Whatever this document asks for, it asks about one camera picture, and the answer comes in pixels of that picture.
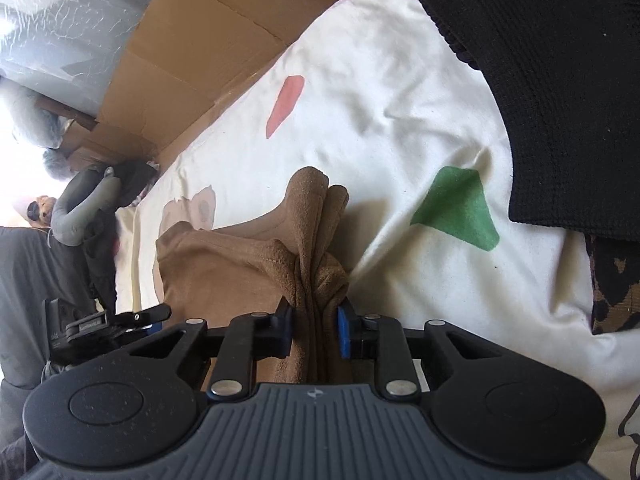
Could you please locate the white fluffy plush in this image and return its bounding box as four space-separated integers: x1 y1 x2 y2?
7 82 78 183

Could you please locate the brown teddy bear plush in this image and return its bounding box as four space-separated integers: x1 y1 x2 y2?
26 195 58 226

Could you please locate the crumpled black garment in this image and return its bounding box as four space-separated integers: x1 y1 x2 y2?
82 159 162 313

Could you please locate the cream bear printed bed sheet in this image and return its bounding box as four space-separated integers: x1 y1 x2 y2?
112 0 640 480

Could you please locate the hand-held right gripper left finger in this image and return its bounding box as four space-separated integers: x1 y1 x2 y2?
129 296 293 402

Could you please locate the dark grey pillow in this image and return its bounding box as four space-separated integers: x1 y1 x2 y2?
0 225 118 466

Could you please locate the folded black sweater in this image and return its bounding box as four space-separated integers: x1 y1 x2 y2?
400 0 640 237

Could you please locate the grey neck pillow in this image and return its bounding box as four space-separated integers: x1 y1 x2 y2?
50 166 125 247

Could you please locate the grey plastic-wrapped board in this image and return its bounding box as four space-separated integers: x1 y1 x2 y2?
0 0 175 117

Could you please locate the brown cardboard sheet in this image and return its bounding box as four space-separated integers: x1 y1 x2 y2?
60 0 408 173

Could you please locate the brown printed t-shirt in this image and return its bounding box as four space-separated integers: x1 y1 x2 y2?
154 165 352 396

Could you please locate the leopard print cloth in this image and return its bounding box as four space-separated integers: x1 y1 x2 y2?
584 232 640 336

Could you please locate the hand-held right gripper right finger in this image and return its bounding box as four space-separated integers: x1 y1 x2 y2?
337 300 503 401

